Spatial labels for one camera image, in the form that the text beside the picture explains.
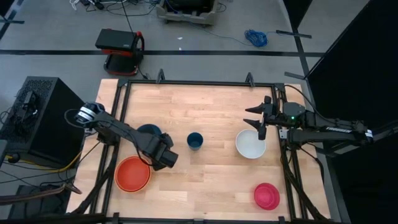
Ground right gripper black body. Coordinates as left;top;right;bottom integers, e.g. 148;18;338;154
262;95;284;127

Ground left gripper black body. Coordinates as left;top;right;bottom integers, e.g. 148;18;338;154
141;133;174;158

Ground dark blue bowl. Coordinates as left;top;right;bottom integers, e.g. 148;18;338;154
136;123;163;138

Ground white bowl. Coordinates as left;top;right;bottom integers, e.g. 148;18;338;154
235;129;267;160

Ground red bowl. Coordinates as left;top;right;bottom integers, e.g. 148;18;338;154
117;157;150;191

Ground dark blue cup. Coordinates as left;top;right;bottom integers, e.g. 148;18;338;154
187;132;204;151

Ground orange bowl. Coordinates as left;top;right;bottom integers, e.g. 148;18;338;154
114;155;152;193

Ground pink bowl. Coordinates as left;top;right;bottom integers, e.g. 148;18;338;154
253;182;281;211

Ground black floor bar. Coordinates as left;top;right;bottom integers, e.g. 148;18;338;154
275;29;313;40

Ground black computer tower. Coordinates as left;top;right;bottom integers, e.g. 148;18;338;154
0;76;86;166

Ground red rolling stand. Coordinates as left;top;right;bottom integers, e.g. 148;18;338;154
103;30;146;77

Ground black curtain partition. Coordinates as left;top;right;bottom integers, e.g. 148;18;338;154
306;0;398;224

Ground black room divider panel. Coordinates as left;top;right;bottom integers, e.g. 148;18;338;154
282;0;315;30

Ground black floor box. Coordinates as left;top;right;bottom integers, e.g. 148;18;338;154
7;185;74;220

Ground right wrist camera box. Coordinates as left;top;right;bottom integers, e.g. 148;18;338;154
257;123;267;141

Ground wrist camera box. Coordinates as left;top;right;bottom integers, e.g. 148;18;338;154
157;148;180;169
257;123;267;141

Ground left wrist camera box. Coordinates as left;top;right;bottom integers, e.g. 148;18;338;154
157;148;180;169

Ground black metal table frame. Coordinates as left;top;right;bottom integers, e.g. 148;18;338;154
71;68;326;224

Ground blue cable coil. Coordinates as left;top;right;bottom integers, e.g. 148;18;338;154
198;24;277;48

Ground yellow cable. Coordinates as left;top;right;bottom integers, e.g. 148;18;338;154
4;149;84;174

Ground brown braided cable sleeve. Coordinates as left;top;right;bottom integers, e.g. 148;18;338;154
0;182;83;207

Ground black hanging cable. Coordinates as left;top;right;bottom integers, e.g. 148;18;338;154
119;0;139;35

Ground tangled floor cables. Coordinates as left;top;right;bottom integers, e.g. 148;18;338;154
68;0;159;17

